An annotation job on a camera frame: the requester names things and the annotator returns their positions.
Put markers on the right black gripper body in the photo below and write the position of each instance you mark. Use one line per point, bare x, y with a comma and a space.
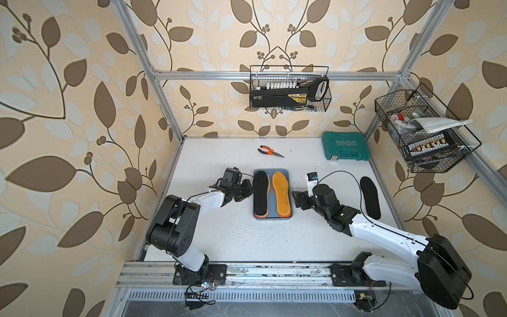
308, 202

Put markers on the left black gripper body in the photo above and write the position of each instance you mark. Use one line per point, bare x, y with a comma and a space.
244, 191

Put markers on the black insole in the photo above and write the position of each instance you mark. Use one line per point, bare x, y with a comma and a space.
371, 198
261, 193

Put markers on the blue storage box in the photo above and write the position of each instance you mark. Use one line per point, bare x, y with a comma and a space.
264, 203

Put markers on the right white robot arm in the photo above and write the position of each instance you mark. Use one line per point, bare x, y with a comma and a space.
431, 265

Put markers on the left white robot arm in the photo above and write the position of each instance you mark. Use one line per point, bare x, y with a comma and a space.
173, 228

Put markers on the black yellow tool box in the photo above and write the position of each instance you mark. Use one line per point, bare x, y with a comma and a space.
281, 97

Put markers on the drill bit set box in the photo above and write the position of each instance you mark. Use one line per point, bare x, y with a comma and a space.
431, 146

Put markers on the green tool case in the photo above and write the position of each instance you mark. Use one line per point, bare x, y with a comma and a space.
345, 146

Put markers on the white paper bag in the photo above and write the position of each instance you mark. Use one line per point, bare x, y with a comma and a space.
437, 124

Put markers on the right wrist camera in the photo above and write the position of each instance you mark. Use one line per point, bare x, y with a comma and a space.
312, 182

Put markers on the orange handled pliers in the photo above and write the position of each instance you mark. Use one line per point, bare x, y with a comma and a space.
265, 150

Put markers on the back wire basket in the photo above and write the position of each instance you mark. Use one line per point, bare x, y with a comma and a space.
314, 78

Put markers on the wire basket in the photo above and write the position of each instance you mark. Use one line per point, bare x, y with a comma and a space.
396, 109
314, 78

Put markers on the right wire basket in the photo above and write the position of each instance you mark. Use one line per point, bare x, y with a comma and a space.
396, 109

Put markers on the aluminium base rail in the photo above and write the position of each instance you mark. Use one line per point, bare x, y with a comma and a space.
251, 275

